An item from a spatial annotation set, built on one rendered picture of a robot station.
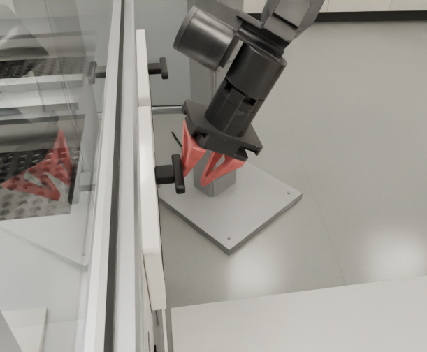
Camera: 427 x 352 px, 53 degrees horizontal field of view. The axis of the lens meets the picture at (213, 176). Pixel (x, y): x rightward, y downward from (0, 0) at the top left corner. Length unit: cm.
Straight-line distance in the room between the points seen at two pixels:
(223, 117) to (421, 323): 36
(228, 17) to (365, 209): 150
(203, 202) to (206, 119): 127
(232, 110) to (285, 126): 185
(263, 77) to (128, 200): 21
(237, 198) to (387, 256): 62
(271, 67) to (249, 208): 131
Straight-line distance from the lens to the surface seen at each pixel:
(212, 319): 59
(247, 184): 189
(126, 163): 45
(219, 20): 52
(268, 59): 50
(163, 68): 81
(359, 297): 64
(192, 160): 55
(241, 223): 172
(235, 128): 53
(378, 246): 179
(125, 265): 35
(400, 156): 230
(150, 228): 46
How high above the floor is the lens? 126
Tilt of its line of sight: 39 degrees down
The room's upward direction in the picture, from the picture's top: straight up
